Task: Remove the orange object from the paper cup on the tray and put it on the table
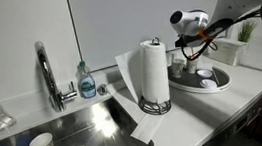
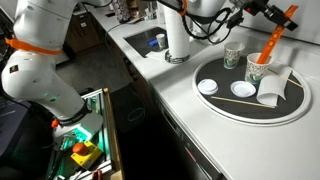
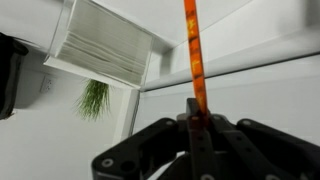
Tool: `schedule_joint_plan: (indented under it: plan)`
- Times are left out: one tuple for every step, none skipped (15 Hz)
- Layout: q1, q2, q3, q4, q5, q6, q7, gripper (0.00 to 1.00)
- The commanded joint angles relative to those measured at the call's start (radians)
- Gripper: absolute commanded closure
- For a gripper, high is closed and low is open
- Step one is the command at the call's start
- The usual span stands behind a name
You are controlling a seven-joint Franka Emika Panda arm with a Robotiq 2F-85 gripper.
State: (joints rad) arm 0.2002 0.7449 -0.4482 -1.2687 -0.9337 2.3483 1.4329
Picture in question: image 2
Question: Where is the orange strap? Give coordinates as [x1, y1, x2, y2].
[178, 0, 189, 17]

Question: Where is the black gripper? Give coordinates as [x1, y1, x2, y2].
[243, 0, 300, 32]

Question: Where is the patterned paper cup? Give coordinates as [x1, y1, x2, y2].
[223, 41, 246, 70]
[244, 52, 274, 85]

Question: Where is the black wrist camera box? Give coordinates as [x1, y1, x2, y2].
[226, 9, 245, 30]

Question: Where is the white paper towel roll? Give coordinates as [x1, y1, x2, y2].
[163, 3, 191, 61]

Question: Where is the round black white-rimmed tray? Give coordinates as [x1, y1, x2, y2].
[192, 53, 313, 127]

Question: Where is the orange stick object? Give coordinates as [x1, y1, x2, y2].
[255, 4, 300, 65]

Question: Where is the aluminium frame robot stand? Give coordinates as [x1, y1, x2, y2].
[44, 88, 116, 180]

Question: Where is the wooden plank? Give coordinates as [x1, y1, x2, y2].
[102, 87, 126, 180]

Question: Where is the patterned dark container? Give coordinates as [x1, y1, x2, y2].
[111, 0, 133, 24]

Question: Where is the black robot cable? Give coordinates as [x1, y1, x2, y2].
[181, 7, 236, 45]

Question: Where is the small white cup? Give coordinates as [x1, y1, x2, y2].
[155, 33, 167, 51]

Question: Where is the thin wooden stir stick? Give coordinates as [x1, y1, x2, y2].
[267, 67, 305, 89]
[210, 95, 278, 109]

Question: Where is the blue sponge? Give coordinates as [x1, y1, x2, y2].
[147, 38, 159, 48]

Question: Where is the dark recessed sink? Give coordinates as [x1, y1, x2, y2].
[123, 26, 169, 59]

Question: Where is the brown wooden cabinet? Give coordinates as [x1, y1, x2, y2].
[64, 11, 111, 54]

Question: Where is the black dishwasher front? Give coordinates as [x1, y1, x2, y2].
[109, 81, 228, 180]

